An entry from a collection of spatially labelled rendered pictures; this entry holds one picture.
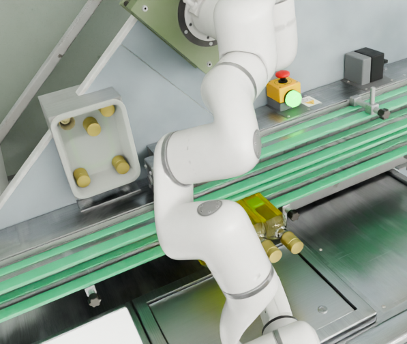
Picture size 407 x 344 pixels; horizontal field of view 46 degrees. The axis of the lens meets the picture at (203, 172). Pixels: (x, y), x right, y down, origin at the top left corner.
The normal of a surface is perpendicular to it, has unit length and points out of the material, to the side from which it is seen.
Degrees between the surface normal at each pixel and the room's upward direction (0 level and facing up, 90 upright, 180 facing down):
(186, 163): 57
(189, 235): 65
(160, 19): 1
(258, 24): 2
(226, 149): 51
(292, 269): 90
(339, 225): 89
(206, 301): 90
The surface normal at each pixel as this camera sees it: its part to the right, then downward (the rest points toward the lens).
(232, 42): -0.49, 0.58
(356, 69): -0.90, 0.33
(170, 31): 0.41, 0.45
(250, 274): 0.36, 0.22
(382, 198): -0.14, -0.84
